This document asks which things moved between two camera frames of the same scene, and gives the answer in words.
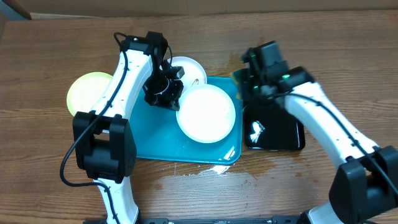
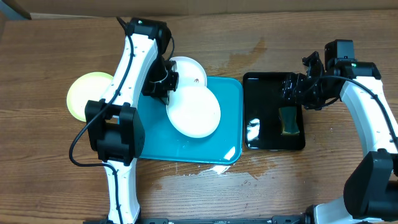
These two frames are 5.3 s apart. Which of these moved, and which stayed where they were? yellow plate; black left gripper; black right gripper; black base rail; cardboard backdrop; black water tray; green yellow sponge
Moved: black left gripper; green yellow sponge; black right gripper
Stayed: cardboard backdrop; yellow plate; black base rail; black water tray
